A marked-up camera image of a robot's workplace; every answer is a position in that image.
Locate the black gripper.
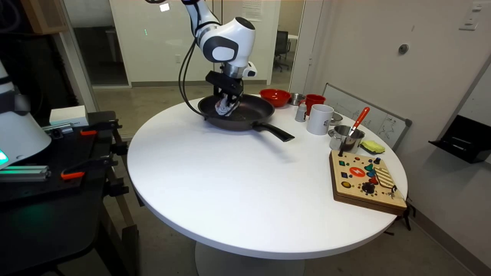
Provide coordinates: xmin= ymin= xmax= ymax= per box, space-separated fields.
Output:
xmin=213 ymin=90 xmax=243 ymax=119

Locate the black frying pan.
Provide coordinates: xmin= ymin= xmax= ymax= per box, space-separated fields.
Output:
xmin=196 ymin=93 xmax=296 ymax=145

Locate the red bowl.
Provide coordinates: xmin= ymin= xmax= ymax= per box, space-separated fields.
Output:
xmin=259 ymin=88 xmax=293 ymax=110

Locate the small metal shaker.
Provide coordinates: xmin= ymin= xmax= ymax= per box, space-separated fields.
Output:
xmin=295 ymin=103 xmax=310 ymax=123

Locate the black office chair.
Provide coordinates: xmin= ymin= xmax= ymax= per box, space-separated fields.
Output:
xmin=273 ymin=30 xmax=299 ymax=74

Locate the red cup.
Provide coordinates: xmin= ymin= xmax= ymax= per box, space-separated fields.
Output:
xmin=304 ymin=94 xmax=328 ymax=116

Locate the metal cup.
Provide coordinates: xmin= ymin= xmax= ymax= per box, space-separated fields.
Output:
xmin=328 ymin=123 xmax=365 ymax=156

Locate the yellow sponge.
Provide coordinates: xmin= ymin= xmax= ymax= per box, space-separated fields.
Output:
xmin=359 ymin=139 xmax=387 ymax=157

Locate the wooden busy board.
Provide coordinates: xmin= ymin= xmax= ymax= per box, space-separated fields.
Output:
xmin=328 ymin=151 xmax=410 ymax=217

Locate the white box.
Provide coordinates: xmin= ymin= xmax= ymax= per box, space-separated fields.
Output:
xmin=48 ymin=105 xmax=91 ymax=129

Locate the brown wooden cabinet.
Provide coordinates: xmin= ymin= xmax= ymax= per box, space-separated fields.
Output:
xmin=20 ymin=0 xmax=69 ymax=37

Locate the black robot bench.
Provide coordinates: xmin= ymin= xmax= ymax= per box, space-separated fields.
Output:
xmin=0 ymin=110 xmax=143 ymax=276

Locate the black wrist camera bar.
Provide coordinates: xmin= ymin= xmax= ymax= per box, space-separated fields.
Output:
xmin=204 ymin=71 xmax=247 ymax=97

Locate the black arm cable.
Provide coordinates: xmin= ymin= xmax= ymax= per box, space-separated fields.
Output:
xmin=177 ymin=39 xmax=207 ymax=117

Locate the red handled utensil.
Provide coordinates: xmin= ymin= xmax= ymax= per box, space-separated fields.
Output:
xmin=338 ymin=106 xmax=373 ymax=159

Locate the black clamp with orange handle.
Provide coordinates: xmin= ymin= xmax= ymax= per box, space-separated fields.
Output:
xmin=45 ymin=120 xmax=123 ymax=142
xmin=58 ymin=154 xmax=120 ymax=183

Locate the silver aluminium rail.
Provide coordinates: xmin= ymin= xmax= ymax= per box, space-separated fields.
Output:
xmin=0 ymin=165 xmax=51 ymax=185

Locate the white light switch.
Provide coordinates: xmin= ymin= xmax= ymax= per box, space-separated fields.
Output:
xmin=457 ymin=18 xmax=480 ymax=33

